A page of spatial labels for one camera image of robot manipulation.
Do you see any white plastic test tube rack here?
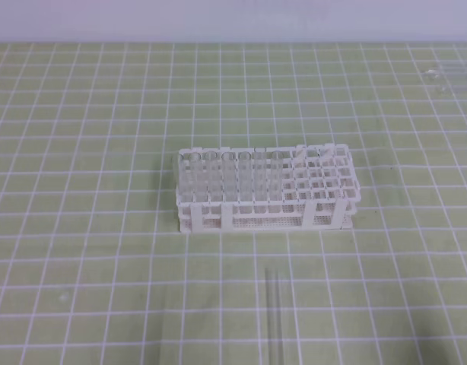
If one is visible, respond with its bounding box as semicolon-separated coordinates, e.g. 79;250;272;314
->
176;144;361;233

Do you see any clear glass test tube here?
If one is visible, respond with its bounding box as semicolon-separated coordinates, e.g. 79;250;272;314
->
265;268;284;365

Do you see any green white-grid tablecloth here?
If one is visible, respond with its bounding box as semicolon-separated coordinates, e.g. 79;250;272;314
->
0;43;467;364

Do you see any clear test tube far right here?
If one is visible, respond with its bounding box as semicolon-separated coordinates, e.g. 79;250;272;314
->
436;84;467;95
423;64;467;79

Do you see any clear test tube in rack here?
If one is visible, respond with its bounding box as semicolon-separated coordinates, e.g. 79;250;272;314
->
172;153;192;203
254;148;267;202
221;151;237;202
205;151;223;202
238;151;253;202
189;152;208;202

